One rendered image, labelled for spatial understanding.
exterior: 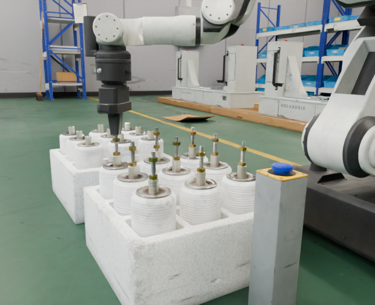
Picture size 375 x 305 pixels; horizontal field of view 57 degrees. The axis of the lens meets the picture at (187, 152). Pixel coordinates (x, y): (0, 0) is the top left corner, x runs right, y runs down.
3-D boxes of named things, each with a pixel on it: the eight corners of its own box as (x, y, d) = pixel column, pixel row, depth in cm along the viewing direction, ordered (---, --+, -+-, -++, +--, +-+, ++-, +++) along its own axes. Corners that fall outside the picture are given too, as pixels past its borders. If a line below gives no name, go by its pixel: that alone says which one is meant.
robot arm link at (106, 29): (133, 65, 92) (132, 19, 89) (126, 64, 81) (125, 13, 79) (90, 64, 92) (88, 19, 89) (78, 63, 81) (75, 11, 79)
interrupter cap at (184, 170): (189, 177, 85) (189, 174, 85) (159, 175, 86) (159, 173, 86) (192, 169, 93) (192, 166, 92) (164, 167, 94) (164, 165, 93)
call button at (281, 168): (281, 170, 70) (282, 161, 69) (296, 175, 67) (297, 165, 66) (266, 173, 68) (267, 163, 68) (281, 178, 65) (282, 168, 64)
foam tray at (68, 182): (137, 177, 167) (137, 140, 163) (177, 203, 135) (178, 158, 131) (52, 190, 147) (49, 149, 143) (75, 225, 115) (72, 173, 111)
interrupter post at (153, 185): (149, 191, 75) (149, 177, 74) (160, 192, 75) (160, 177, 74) (146, 195, 73) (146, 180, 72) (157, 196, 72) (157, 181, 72)
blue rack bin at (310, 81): (318, 86, 679) (320, 75, 674) (335, 86, 646) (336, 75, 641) (300, 86, 656) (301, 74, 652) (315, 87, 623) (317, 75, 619)
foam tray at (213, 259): (199, 219, 121) (200, 169, 117) (279, 275, 88) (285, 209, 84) (85, 245, 102) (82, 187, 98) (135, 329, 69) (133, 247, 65)
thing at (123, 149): (129, 183, 136) (128, 138, 132) (139, 190, 128) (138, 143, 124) (105, 187, 131) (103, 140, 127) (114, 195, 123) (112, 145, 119)
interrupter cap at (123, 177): (125, 186, 79) (125, 183, 78) (112, 177, 85) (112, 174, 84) (154, 180, 83) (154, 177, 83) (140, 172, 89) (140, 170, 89)
